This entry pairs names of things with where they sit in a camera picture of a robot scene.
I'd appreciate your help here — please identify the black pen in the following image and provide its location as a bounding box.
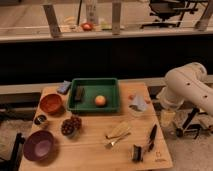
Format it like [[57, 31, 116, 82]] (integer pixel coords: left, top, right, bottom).
[[148, 124, 157, 151]]

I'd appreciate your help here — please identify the green plastic tray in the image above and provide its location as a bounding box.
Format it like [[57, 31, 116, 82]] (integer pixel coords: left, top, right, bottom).
[[67, 78, 120, 114]]

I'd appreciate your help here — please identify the small orange piece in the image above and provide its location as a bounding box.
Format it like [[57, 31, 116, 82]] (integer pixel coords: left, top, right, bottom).
[[128, 94, 136, 100]]

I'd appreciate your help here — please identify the orange bowl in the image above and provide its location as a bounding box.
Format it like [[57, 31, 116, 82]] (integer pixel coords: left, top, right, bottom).
[[39, 94, 63, 115]]

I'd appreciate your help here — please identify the dark brown block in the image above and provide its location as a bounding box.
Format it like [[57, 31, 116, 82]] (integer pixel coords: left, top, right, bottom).
[[74, 86, 84, 101]]

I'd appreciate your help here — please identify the bunch of dark grapes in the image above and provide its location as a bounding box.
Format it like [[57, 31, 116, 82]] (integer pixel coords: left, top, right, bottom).
[[61, 116, 82, 136]]

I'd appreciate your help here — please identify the blue sponge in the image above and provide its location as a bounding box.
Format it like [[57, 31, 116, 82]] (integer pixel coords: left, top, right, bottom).
[[57, 81, 71, 95]]

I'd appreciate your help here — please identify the red apple on shelf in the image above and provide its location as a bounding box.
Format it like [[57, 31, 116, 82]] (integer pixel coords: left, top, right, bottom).
[[81, 22, 94, 31]]

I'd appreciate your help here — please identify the clear cup with blue cloth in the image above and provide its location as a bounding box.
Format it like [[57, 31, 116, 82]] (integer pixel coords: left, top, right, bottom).
[[129, 93, 148, 117]]

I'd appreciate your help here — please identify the small dark round tin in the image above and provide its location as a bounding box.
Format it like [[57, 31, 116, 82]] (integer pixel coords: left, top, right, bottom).
[[34, 115, 47, 127]]

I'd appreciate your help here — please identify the metal fork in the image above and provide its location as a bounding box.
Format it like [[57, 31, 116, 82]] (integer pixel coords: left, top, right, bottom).
[[105, 132, 131, 149]]

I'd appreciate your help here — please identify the office chair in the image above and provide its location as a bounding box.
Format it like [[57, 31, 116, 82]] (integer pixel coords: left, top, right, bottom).
[[141, 0, 198, 29]]

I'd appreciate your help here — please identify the purple bowl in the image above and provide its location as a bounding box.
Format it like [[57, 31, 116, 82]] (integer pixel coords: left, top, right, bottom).
[[23, 130, 54, 161]]

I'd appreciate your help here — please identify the black chair left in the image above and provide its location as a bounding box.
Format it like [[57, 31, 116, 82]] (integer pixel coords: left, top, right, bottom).
[[0, 133, 25, 171]]

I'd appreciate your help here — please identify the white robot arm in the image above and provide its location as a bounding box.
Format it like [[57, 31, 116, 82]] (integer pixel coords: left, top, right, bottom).
[[157, 62, 213, 116]]

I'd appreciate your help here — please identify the orange apple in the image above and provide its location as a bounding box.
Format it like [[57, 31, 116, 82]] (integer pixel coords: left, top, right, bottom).
[[94, 95, 107, 107]]

